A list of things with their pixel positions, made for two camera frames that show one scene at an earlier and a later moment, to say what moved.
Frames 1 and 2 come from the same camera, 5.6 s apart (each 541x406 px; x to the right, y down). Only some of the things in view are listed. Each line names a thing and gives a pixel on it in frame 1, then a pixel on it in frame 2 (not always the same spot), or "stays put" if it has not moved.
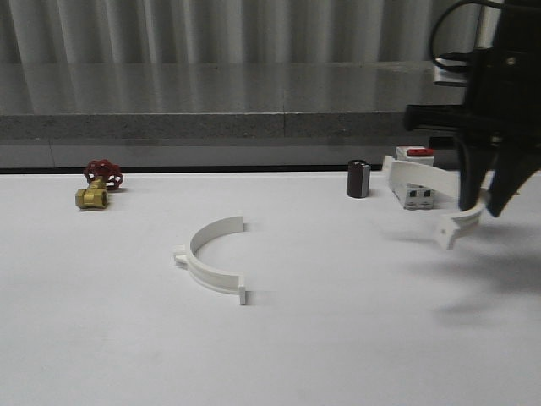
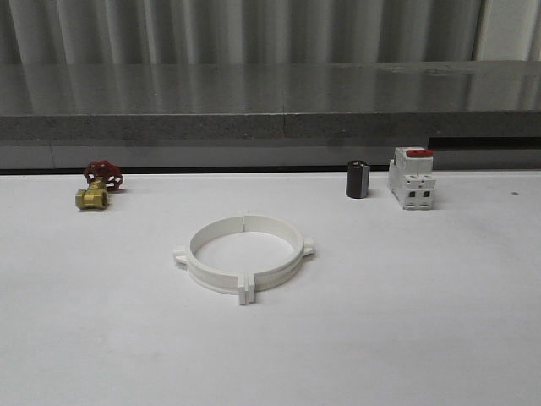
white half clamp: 445,182 → 257,222
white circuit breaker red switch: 417,197 stays put
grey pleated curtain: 104,32 stays put
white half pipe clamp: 217,278 stays put
